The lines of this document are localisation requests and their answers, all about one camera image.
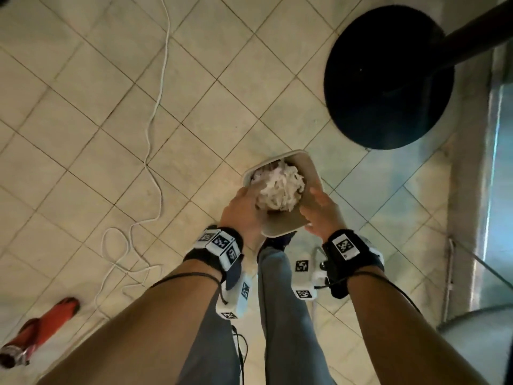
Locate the person's left hand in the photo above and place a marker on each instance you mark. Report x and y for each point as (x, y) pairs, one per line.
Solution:
(244, 216)

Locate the red folded umbrella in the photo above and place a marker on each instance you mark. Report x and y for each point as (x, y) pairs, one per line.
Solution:
(48, 320)

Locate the black round table base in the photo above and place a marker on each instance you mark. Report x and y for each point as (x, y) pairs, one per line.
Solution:
(380, 96)

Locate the person's right forearm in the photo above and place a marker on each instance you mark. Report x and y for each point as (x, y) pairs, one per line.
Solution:
(400, 336)

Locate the black shoe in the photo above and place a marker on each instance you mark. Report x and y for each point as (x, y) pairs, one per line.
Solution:
(280, 240)

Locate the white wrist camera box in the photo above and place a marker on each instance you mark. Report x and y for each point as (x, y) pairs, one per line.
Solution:
(302, 280)
(236, 300)

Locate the person's right hand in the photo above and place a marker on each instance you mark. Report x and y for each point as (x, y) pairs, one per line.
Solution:
(324, 218)

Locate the grey trousers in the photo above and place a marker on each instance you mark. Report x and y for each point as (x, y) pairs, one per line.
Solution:
(284, 316)

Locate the person's left forearm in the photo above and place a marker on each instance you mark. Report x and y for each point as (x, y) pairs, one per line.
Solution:
(140, 336)

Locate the pile of white tissues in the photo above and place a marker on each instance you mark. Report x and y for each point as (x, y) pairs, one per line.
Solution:
(280, 188)

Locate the small grey waste bin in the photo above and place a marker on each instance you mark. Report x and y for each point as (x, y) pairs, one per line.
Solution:
(288, 224)

